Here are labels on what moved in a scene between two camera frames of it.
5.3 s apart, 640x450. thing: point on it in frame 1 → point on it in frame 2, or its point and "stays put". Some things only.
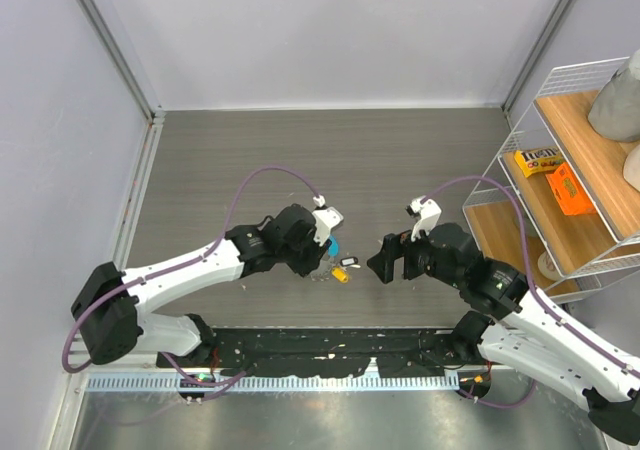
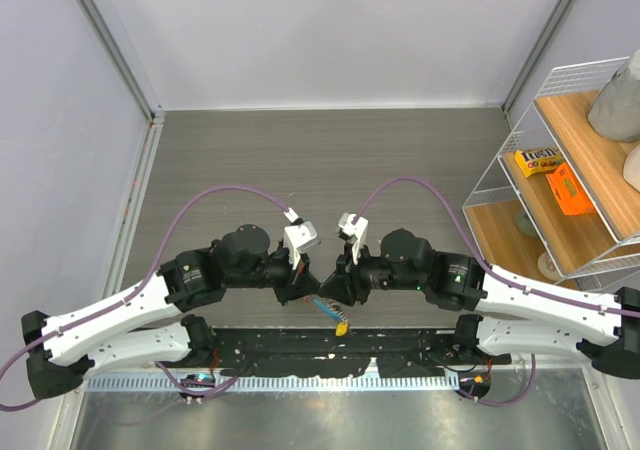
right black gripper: x=396 y=246 → x=346 y=284
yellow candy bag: x=538 y=160 stays put
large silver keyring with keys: x=339 y=270 → x=332 y=310
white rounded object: x=631 y=168 stays put
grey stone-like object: x=616 y=110 stays put
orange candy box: x=568 y=192 stays put
